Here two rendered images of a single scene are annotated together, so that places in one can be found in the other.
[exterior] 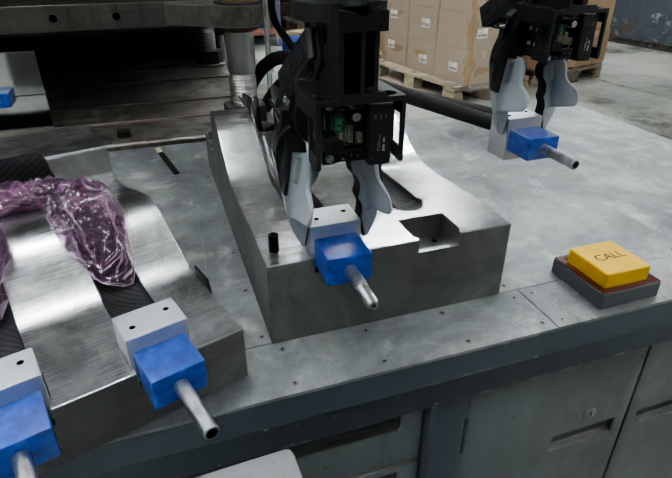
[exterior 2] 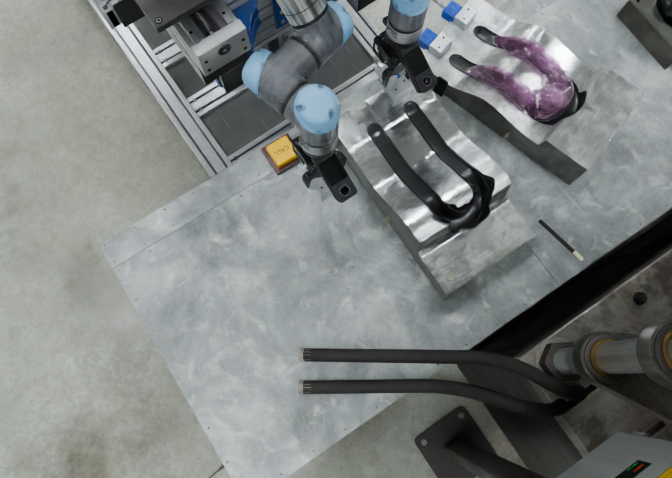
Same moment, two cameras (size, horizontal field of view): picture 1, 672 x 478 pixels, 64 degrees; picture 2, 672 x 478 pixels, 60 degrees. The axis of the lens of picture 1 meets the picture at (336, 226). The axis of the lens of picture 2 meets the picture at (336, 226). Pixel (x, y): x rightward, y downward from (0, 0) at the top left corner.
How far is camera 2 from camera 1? 1.52 m
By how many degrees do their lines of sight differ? 76
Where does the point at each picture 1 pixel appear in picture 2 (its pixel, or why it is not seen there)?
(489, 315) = not seen: hidden behind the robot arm
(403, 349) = (363, 95)
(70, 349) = (463, 40)
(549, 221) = (299, 211)
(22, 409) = (454, 12)
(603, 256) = (284, 149)
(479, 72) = not seen: outside the picture
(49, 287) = (489, 56)
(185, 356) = (423, 38)
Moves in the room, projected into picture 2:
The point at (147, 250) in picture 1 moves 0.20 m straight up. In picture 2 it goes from (470, 83) to (491, 37)
